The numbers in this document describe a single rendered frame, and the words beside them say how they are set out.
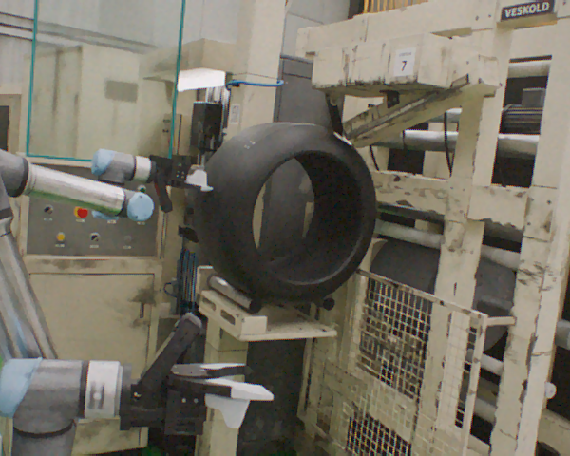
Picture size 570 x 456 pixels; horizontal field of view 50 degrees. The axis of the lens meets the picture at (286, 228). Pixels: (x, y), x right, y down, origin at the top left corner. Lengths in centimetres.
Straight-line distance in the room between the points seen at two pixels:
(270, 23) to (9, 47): 898
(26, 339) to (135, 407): 20
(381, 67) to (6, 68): 941
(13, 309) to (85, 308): 158
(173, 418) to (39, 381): 18
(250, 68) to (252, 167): 54
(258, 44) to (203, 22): 1028
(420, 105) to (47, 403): 154
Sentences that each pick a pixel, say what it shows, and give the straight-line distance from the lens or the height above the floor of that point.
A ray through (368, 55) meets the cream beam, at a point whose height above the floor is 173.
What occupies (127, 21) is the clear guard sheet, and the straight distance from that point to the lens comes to 255.
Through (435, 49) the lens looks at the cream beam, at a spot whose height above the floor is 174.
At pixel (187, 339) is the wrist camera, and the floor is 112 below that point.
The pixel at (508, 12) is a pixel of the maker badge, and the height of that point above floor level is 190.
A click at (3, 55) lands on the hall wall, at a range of 1108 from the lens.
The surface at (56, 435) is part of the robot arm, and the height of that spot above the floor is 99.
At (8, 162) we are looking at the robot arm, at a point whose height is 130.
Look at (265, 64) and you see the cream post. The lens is 232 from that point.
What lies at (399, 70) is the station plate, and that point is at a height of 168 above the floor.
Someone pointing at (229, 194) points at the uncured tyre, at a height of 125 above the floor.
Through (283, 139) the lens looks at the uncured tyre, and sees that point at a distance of 190.
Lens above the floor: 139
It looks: 7 degrees down
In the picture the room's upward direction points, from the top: 7 degrees clockwise
